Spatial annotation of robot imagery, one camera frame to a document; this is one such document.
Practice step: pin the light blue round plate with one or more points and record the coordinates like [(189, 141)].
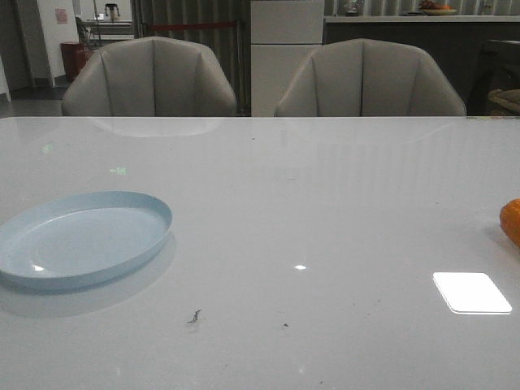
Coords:
[(83, 240)]

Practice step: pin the orange toy corn cob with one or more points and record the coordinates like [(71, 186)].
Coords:
[(510, 221)]

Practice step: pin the right beige upholstered chair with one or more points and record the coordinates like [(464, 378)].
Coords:
[(369, 78)]

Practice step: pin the beige upholstered chair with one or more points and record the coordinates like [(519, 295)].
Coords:
[(151, 77), (369, 78)]

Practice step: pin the left beige upholstered chair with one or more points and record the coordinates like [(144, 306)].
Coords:
[(151, 77)]

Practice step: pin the red barrier belt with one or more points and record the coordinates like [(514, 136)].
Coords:
[(197, 26)]

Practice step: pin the background metal table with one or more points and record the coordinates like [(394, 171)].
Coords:
[(102, 22)]

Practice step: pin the red trash bin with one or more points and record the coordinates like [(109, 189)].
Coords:
[(74, 58)]

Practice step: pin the dark grey counter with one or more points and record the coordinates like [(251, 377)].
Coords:
[(454, 41)]

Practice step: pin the fruit bowl on counter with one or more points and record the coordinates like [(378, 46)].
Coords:
[(433, 8)]

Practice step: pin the beige seat cushion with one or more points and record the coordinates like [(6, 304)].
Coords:
[(504, 102)]

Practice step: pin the dark wooden chair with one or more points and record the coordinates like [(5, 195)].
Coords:
[(497, 68)]

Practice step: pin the pink wall notice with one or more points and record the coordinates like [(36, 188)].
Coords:
[(61, 16)]

